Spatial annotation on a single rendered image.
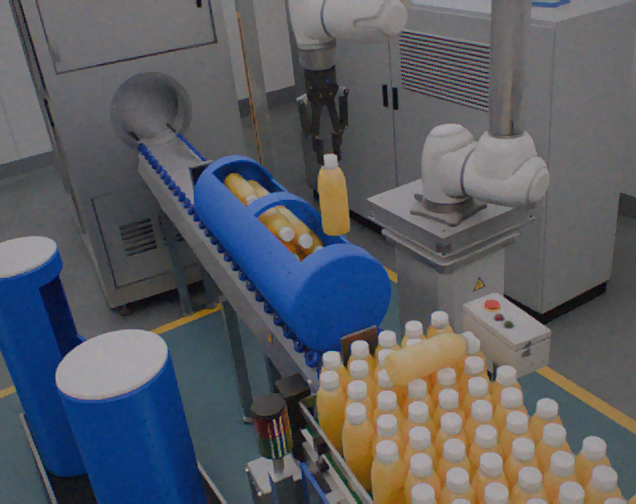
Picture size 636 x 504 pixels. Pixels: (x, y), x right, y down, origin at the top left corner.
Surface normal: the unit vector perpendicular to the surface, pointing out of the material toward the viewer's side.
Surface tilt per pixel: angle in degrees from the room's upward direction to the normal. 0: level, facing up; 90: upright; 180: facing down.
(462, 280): 90
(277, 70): 90
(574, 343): 0
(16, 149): 90
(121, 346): 0
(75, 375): 0
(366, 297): 90
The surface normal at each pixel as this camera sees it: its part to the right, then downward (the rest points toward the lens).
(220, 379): -0.11, -0.87
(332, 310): 0.42, 0.39
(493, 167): -0.68, 0.32
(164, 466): 0.68, 0.28
